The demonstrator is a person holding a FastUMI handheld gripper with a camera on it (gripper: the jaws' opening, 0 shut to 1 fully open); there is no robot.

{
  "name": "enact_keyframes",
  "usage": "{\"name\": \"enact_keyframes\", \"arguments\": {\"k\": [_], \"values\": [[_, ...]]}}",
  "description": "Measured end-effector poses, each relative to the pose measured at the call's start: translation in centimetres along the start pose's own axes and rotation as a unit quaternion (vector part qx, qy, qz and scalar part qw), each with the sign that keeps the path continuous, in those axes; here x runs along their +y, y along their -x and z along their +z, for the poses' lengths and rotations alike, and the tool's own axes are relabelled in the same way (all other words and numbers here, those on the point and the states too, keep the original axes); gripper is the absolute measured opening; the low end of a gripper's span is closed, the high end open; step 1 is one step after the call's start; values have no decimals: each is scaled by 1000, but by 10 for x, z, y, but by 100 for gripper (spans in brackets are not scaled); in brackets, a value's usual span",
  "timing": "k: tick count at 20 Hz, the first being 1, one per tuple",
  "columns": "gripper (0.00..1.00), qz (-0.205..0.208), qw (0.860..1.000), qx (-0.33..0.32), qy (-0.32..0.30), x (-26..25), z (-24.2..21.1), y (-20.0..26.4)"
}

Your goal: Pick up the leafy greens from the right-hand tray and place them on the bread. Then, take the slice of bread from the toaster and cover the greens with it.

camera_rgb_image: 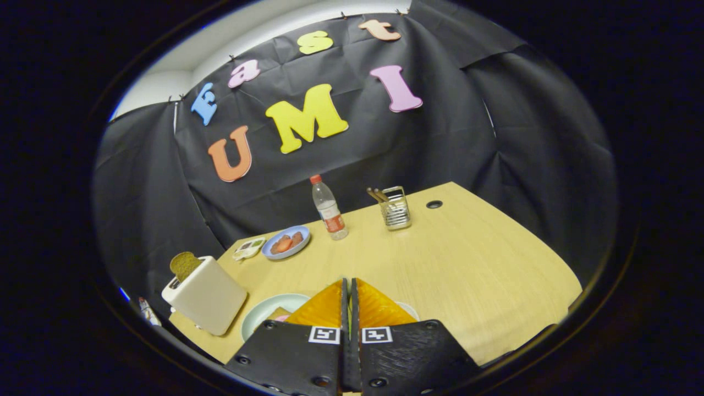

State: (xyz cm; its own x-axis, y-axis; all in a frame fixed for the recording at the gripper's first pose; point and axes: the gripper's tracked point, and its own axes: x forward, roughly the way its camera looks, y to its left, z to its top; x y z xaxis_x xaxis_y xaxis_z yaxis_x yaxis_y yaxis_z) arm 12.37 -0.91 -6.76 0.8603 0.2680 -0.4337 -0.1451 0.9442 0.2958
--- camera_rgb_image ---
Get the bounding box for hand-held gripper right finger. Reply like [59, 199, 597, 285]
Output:
[350, 278, 482, 396]

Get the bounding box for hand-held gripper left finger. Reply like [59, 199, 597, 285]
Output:
[225, 278, 348, 396]

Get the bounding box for brown toasted bread slice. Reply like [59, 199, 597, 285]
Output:
[169, 251, 204, 283]

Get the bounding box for pale green plate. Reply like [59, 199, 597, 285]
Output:
[241, 293, 311, 343]

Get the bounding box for white toaster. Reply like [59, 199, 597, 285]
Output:
[161, 256, 248, 337]

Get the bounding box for blue plate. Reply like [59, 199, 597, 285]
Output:
[261, 225, 311, 260]

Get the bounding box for white divided seasoning tray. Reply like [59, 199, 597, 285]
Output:
[232, 237, 266, 261]

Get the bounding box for brown meat pieces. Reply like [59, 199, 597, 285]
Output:
[269, 232, 304, 255]

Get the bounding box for metal utensil holder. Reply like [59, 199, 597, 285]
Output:
[379, 186, 412, 231]

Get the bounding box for clear red-capped water bottle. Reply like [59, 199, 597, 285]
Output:
[310, 174, 349, 241]

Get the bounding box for black backdrop cloth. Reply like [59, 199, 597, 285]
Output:
[91, 0, 619, 309]

